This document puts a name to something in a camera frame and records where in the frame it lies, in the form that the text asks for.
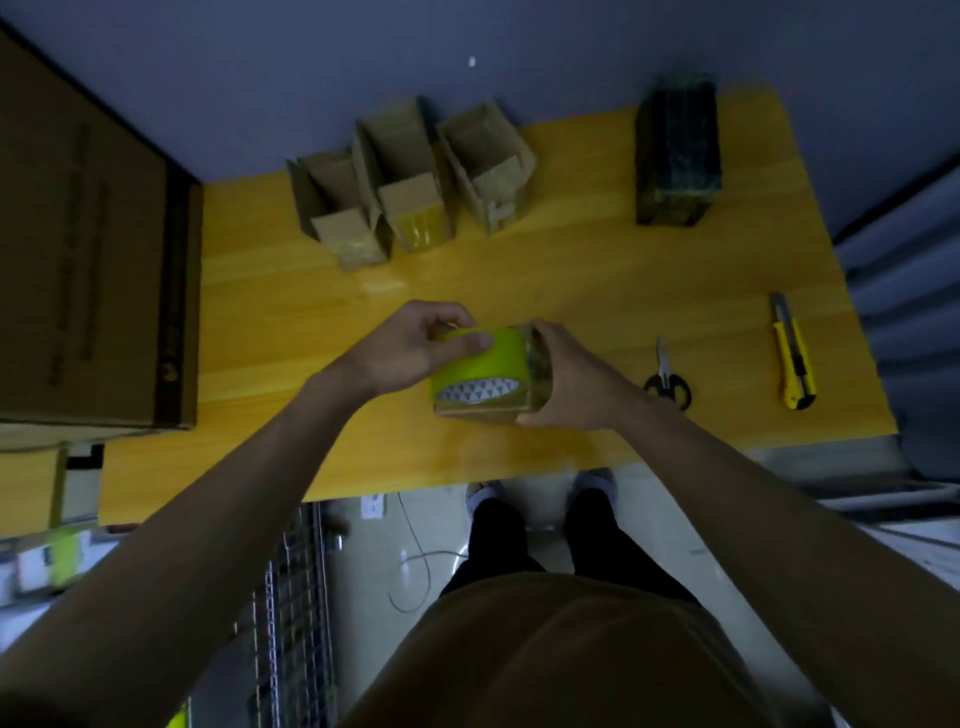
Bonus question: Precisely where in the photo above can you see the person's left hand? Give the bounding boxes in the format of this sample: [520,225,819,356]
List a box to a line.
[311,299,496,406]

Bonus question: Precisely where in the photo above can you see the person's right hand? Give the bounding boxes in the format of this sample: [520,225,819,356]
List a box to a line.
[513,318,654,435]

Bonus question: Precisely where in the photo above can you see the brown box with white label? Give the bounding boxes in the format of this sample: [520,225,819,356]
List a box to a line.
[431,322,556,425]

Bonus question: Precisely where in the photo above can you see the yellow tape roll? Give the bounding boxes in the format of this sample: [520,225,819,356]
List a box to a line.
[428,323,530,406]

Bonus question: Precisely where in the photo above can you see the black handled scissors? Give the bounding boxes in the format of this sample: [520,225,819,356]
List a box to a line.
[642,335,694,412]

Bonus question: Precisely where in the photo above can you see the small carton yellow tape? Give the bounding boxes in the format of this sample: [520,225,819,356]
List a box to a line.
[350,95,459,255]

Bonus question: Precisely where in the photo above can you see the small carton red label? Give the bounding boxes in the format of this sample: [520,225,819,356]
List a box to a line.
[436,98,540,236]

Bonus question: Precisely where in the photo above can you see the black cardboard box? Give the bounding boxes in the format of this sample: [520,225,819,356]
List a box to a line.
[633,74,724,229]

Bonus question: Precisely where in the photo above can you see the person's left forearm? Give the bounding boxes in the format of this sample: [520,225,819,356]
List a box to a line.
[0,371,361,728]

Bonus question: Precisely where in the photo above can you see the person's right forearm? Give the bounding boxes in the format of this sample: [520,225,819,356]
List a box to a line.
[618,397,960,728]

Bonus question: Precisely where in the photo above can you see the person's right shoe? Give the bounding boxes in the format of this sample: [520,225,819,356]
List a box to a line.
[571,468,620,511]

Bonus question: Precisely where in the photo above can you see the person's shoe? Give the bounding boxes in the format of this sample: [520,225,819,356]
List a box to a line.
[464,481,508,523]
[571,468,620,511]

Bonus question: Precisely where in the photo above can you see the person's left shoe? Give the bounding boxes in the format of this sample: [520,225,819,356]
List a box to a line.
[464,481,508,523]

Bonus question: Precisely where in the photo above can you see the person's black trousers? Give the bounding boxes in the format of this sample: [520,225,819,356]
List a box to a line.
[438,487,703,605]

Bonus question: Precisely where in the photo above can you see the person's brown shirt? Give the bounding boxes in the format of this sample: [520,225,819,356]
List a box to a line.
[337,571,774,728]

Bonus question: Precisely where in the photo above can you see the yellow utility knife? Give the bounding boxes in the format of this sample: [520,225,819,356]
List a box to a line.
[768,290,819,412]

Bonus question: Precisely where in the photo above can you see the large flat brown carton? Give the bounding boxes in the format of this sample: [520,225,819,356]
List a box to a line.
[0,18,205,451]

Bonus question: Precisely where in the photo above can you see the grey pleated curtain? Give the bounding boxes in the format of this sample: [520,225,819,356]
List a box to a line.
[832,149,960,481]

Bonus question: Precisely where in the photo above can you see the white metal rack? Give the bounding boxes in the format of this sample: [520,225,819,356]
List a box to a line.
[802,479,960,594]

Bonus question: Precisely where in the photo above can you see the yellow-green packet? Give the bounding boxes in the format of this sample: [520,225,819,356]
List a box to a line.
[44,528,95,590]

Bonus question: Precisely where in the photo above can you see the thin floor cable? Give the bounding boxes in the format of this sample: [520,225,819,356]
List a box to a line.
[386,491,470,616]

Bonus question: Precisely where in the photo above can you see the metal wire cart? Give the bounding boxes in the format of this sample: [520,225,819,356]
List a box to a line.
[232,502,350,728]

